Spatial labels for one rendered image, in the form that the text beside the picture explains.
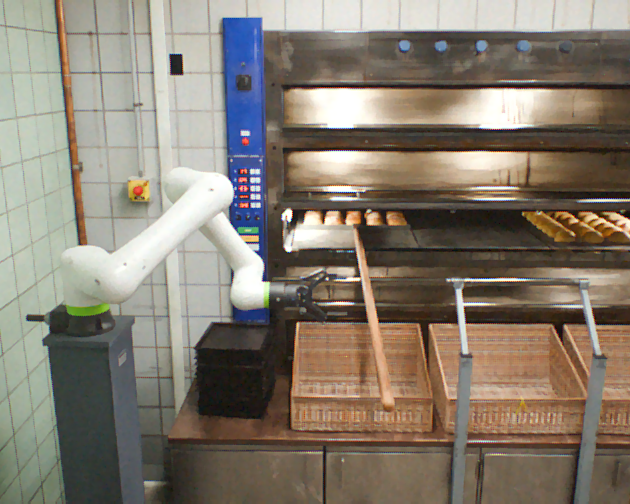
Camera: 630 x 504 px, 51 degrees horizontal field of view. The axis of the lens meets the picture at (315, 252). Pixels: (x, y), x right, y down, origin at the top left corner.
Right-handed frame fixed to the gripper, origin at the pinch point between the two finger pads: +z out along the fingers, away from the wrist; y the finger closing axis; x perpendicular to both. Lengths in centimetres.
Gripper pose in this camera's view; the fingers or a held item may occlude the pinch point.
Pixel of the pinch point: (343, 296)
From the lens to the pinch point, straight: 232.1
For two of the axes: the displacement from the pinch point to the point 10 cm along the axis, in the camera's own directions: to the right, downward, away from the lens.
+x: -0.1, 2.6, -9.7
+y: -0.1, 9.7, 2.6
